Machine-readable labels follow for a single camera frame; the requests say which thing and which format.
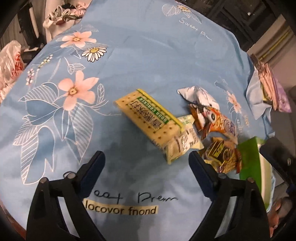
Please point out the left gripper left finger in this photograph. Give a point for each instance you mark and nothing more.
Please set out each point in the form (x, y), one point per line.
(46, 221)

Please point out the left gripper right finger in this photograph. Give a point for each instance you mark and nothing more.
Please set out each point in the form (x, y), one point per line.
(249, 218)

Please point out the gold black snack bag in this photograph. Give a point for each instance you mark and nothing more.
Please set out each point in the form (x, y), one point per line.
(222, 155)

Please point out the pale green corn snack bag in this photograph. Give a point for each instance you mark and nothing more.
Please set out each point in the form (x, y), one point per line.
(187, 139)

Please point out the yellow soda cracker pack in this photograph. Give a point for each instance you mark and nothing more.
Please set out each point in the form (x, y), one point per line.
(157, 123)

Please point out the person's hand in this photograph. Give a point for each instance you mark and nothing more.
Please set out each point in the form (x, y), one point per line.
(279, 210)

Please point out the green cardboard box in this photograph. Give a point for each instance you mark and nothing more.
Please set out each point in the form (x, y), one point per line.
(256, 166)

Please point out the white red rice cracker pack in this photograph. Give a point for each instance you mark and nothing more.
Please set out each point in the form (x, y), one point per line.
(230, 130)

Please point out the stack of folded cloths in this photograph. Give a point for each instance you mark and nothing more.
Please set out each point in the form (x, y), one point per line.
(272, 91)

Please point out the orange panda snack bag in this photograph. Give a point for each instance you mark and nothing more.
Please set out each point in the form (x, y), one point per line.
(207, 119)

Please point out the blue floral tablecloth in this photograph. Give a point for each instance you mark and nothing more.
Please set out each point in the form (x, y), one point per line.
(98, 87)

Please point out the white blue snack bag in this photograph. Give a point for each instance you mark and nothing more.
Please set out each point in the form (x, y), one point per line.
(198, 95)

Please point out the white red plastic bag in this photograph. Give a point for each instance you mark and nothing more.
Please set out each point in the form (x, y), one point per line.
(12, 66)

